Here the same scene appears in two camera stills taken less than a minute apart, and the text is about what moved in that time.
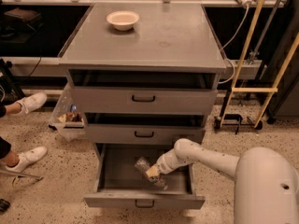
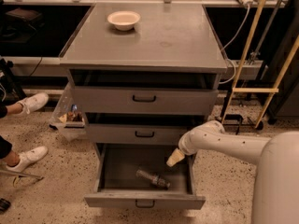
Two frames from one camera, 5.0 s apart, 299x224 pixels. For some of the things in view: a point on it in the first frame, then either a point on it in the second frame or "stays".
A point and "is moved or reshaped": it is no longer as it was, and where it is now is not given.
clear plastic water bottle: [142, 164] is moved or reshaped
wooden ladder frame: [243, 63] stays
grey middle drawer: [143, 129] stays
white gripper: [163, 163] → [186, 146]
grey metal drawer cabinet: [143, 74] stays
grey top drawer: [146, 91] stays
